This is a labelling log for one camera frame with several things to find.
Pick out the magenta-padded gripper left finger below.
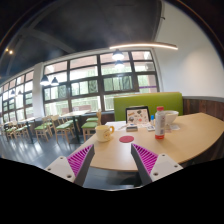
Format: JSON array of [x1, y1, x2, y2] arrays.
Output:
[[44, 143, 96, 187]]

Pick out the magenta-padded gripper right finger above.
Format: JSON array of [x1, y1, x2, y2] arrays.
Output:
[[130, 143, 184, 186]]

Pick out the clear red-capped drink bottle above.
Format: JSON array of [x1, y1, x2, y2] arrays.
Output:
[[154, 106, 167, 140]]

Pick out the flat round red coaster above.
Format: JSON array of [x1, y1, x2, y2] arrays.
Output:
[[118, 135, 135, 144]]

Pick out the small white handheld device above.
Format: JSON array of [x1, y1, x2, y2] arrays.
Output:
[[125, 123, 139, 132]]

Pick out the green-seated wooden chairs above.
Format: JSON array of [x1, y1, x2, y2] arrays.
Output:
[[1, 109, 103, 144]]

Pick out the wooden dining table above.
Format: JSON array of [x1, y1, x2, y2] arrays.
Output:
[[18, 116, 44, 144], [60, 109, 92, 145]]

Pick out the white bowl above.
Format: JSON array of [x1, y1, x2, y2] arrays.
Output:
[[164, 110, 180, 126]]

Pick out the green upholstered bench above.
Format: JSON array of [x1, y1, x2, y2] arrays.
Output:
[[113, 91, 184, 122]]

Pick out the pendant ceiling lamps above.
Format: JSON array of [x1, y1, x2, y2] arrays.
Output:
[[9, 49, 126, 98]]

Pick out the curved linear ceiling light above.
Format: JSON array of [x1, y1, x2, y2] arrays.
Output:
[[109, 41, 179, 51]]

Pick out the cream mug with yellow handle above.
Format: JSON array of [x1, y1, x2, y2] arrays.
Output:
[[94, 124, 115, 143]]

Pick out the black-framed window wall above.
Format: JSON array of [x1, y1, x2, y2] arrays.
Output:
[[0, 49, 160, 124]]

